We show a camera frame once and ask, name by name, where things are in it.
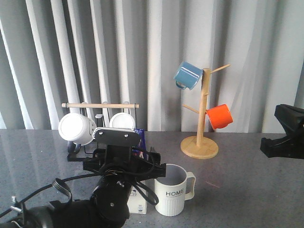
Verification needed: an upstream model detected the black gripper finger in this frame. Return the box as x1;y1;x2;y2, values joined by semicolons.
260;136;304;159
274;104;304;138

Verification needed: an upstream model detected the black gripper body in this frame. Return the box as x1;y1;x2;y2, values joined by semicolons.
83;145;166;178

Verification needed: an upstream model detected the Pascual whole milk carton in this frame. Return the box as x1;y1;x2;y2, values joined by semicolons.
127;129;147;214

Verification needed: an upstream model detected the white HOME mug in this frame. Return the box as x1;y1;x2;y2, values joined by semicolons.
154;164;196;217

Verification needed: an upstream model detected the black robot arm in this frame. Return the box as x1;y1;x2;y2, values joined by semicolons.
0;145;166;228

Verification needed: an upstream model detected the white ribbed mug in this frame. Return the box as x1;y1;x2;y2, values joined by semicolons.
109;113;135;129

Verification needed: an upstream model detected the white smooth mug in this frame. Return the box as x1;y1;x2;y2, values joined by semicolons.
58;113;96;145

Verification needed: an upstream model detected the orange enamel mug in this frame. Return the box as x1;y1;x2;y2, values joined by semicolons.
206;104;233;130

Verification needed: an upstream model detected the wooden mug tree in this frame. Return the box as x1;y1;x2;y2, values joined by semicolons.
180;64;230;159

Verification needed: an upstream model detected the blue enamel mug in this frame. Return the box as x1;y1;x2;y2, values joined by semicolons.
174;61;203;90

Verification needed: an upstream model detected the grey white curtain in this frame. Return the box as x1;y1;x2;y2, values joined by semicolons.
0;0;304;133

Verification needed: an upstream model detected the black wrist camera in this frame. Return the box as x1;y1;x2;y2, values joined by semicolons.
92;127;141;147

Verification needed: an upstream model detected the black wire mug rack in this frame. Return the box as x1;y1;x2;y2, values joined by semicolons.
61;102;140;162

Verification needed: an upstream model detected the black coiled cable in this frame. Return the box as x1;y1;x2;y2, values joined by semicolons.
0;147;159;214

